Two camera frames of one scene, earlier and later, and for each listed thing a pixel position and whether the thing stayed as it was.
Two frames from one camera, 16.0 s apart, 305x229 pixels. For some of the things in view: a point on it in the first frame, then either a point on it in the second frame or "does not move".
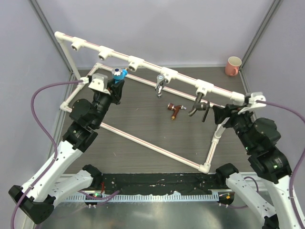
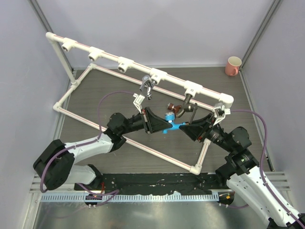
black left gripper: (116, 89) → (152, 123)
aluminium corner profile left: (50, 33) does not move
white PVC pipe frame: (104, 53) → (121, 63)
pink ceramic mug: (232, 66) does not move
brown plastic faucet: (170, 106) does not move
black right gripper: (220, 112) → (194, 129)
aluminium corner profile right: (273, 7) does not move
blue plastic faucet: (118, 74) → (170, 117)
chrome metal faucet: (161, 81) → (148, 82)
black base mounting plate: (155, 183) does not move
